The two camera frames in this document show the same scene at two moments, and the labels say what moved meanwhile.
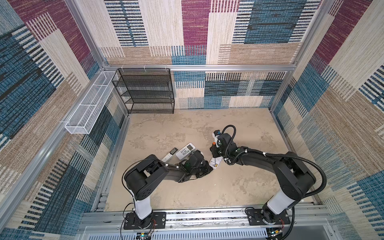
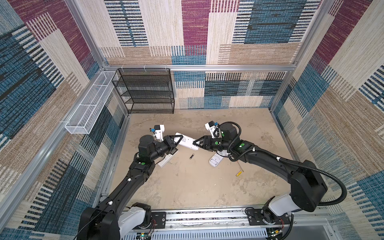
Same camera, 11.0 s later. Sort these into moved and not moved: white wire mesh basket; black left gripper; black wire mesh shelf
Moved: black left gripper
Not moved: white wire mesh basket; black wire mesh shelf
